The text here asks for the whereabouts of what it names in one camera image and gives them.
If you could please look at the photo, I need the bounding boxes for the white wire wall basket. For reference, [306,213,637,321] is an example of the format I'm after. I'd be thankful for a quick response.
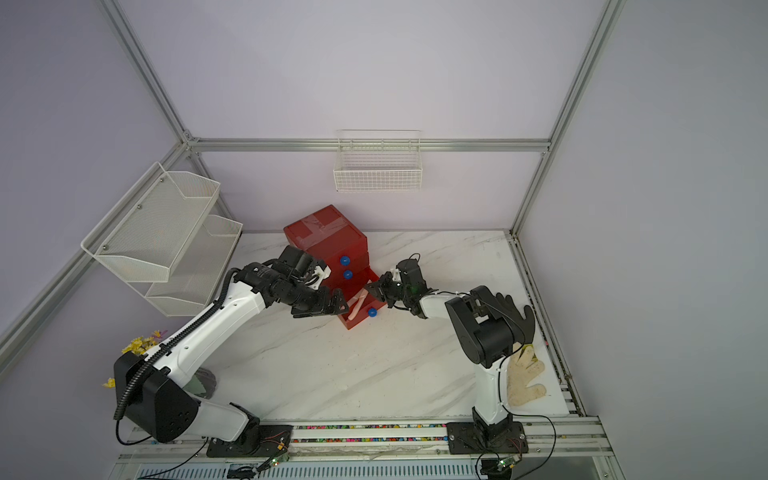
[333,129,423,193]

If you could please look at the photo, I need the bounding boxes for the white mesh two-tier shelf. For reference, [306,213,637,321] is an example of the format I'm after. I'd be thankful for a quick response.
[81,163,242,317]

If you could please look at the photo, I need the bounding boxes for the black work glove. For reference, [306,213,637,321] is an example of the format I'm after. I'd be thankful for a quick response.
[489,293,536,345]

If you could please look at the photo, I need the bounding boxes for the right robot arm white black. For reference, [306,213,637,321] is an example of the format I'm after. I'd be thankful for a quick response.
[365,256,536,456]

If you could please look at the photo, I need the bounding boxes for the yellow artificial flowers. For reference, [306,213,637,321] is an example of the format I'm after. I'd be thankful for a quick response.
[102,330,168,389]

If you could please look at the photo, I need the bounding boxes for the red drawer cabinet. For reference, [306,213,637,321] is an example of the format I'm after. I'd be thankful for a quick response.
[283,205,385,330]

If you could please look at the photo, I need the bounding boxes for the beige cloth glove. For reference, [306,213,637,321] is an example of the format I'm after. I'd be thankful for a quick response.
[506,344,547,407]

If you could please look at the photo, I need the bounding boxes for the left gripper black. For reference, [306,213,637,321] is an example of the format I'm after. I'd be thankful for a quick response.
[279,281,349,321]

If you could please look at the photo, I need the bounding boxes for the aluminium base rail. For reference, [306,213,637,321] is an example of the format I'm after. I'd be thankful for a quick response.
[116,415,615,464]

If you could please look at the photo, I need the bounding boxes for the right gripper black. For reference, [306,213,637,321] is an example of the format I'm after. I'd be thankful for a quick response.
[366,271,412,307]

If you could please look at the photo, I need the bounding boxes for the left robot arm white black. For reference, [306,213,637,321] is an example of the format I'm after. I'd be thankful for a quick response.
[113,246,349,457]

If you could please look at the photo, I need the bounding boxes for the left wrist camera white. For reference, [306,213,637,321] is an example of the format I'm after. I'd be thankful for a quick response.
[305,265,331,290]

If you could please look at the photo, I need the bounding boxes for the pink fruit knife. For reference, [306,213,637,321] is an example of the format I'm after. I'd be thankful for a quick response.
[349,290,368,320]

